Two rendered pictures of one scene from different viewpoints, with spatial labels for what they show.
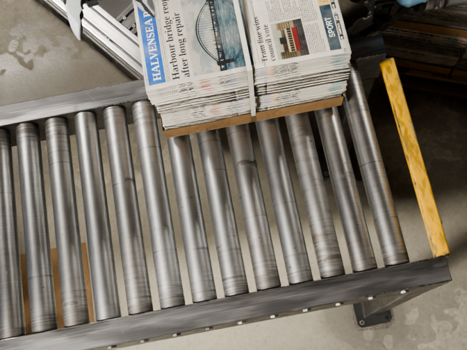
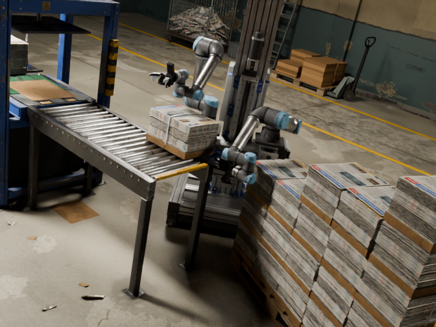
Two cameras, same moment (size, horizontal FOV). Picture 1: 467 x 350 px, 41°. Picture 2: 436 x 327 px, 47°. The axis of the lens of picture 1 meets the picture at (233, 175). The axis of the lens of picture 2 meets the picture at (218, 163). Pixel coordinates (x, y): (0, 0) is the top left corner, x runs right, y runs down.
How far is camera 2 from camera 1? 2.78 m
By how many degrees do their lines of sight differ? 54
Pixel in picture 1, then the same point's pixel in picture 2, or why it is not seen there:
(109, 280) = (98, 138)
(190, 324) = (96, 148)
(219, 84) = (163, 118)
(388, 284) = (138, 173)
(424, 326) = (137, 310)
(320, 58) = (183, 124)
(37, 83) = not seen: hidden behind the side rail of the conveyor
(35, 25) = (170, 186)
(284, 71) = (176, 124)
